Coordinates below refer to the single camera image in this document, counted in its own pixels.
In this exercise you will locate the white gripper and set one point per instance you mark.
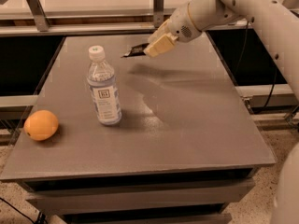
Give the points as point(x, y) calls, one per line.
point(181, 23)

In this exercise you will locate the dark chocolate rxbar wrapper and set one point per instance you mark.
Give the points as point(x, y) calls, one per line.
point(137, 50)

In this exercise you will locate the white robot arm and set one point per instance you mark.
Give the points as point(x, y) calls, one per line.
point(278, 29)

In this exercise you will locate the clear plastic water bottle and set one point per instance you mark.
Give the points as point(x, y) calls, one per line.
point(102, 84)

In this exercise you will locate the orange fruit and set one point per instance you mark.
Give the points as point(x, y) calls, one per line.
point(41, 125)

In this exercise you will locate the grey drawer cabinet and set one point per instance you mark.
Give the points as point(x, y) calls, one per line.
point(173, 198)

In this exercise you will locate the middle metal bracket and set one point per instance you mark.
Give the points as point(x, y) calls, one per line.
point(158, 6)

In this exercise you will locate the metal bracket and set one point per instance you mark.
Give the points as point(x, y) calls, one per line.
point(36, 8)
point(158, 6)

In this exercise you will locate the left metal bracket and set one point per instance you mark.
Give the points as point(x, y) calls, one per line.
point(36, 8)

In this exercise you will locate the metal rail behind table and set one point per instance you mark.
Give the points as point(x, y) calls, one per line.
point(86, 22)

